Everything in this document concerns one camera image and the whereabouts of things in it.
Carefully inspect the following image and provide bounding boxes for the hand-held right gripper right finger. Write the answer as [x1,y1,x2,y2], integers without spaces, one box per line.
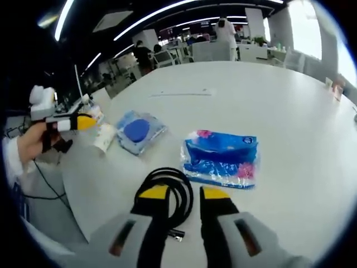
[199,186,279,268]

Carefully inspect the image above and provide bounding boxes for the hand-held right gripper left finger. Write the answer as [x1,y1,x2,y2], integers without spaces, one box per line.
[107,184,171,268]

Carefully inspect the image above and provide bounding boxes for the clear plastic bottle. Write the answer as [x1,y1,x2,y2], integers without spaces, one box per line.
[80,93,105,125]

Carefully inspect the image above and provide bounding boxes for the white paper cup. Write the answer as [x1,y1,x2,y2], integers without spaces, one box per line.
[91,122,117,154]

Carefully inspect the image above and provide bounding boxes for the clear wipes packet blue lid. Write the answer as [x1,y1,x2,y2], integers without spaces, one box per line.
[115,110,168,156]

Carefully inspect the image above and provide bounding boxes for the blue flowered tissue packet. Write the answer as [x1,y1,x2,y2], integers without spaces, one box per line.
[180,130,260,190]

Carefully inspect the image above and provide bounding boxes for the person's left hand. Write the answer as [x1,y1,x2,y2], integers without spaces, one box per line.
[16,122,60,162]

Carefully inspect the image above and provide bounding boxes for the long ceiling light strip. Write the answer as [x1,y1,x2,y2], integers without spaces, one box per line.
[113,0,196,41]
[55,0,75,41]

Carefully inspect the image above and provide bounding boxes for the white office chair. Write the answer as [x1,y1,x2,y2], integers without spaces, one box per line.
[153,51,173,68]

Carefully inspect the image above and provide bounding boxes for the clear tape strip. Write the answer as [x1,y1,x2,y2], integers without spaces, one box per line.
[149,88,217,98]

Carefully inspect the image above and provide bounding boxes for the ceiling air vent panel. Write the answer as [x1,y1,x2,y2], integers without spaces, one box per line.
[93,10,134,33]

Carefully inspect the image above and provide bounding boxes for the white table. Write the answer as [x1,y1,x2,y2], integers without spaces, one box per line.
[62,60,357,268]

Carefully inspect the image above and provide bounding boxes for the white cabinet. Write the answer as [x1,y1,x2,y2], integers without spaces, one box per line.
[239,44,268,62]

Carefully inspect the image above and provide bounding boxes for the small pink card stand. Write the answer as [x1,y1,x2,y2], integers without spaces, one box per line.
[325,78,345,101]

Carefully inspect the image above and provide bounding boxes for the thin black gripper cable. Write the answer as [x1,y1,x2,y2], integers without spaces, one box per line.
[33,159,70,209]

